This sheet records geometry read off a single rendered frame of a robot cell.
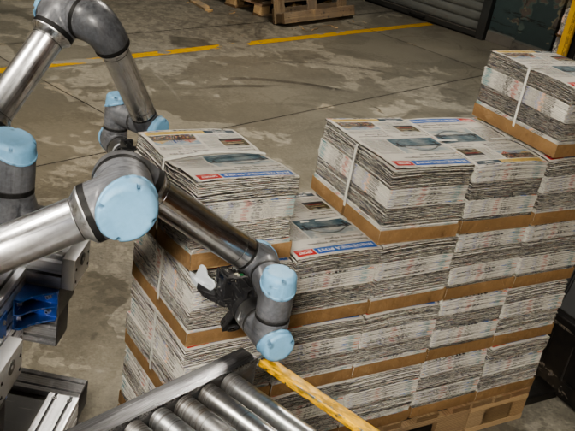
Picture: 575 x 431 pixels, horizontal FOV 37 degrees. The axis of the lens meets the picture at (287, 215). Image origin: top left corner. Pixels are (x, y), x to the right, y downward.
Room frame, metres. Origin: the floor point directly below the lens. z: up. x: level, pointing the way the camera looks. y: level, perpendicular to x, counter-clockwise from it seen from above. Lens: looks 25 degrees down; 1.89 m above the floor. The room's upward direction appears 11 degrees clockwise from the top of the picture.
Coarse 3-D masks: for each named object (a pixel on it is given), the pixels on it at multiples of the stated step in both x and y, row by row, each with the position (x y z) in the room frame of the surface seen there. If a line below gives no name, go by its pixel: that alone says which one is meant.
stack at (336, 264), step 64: (320, 256) 2.07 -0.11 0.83; (384, 256) 2.21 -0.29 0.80; (448, 256) 2.35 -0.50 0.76; (512, 256) 2.51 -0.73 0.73; (128, 320) 2.15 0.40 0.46; (192, 320) 1.87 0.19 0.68; (384, 320) 2.24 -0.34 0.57; (448, 320) 2.40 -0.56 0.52; (128, 384) 2.13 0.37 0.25; (256, 384) 2.00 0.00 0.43; (384, 384) 2.28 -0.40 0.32; (448, 384) 2.45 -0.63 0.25
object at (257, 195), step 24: (192, 168) 1.92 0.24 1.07; (216, 168) 1.94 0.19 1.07; (240, 168) 1.97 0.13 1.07; (264, 168) 2.00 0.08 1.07; (288, 168) 2.03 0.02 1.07; (192, 192) 1.85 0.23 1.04; (216, 192) 1.86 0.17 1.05; (240, 192) 1.90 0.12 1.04; (264, 192) 1.94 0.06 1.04; (288, 192) 1.98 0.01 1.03; (240, 216) 1.91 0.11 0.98; (264, 216) 1.94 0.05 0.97; (288, 216) 1.98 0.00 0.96; (192, 240) 1.82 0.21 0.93; (288, 240) 1.98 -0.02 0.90
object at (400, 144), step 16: (352, 128) 2.45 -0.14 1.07; (368, 128) 2.48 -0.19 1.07; (384, 128) 2.51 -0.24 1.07; (400, 128) 2.54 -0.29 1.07; (416, 128) 2.57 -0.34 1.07; (368, 144) 2.34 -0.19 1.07; (384, 144) 2.37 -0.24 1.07; (400, 144) 2.40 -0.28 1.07; (416, 144) 2.42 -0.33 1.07; (432, 144) 2.45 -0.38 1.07; (384, 160) 2.24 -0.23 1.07; (400, 160) 2.26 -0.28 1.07; (416, 160) 2.28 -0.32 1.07; (432, 160) 2.31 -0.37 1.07; (448, 160) 2.34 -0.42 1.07; (464, 160) 2.36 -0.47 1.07
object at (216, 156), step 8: (168, 160) 1.98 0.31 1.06; (176, 160) 1.99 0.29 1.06; (184, 160) 2.00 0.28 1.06; (192, 160) 2.00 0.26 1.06; (200, 160) 2.01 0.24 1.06; (208, 160) 2.02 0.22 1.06; (216, 160) 2.03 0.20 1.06; (168, 168) 1.97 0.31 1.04; (168, 176) 1.97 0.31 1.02; (160, 224) 1.96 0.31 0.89
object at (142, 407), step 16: (240, 352) 1.60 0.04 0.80; (208, 368) 1.52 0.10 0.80; (224, 368) 1.53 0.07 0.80; (240, 368) 1.55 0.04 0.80; (176, 384) 1.44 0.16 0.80; (192, 384) 1.45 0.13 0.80; (128, 400) 1.37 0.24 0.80; (144, 400) 1.37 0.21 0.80; (160, 400) 1.38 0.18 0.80; (176, 400) 1.40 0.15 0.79; (96, 416) 1.30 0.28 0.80; (112, 416) 1.31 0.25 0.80; (128, 416) 1.32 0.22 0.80; (144, 416) 1.34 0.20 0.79
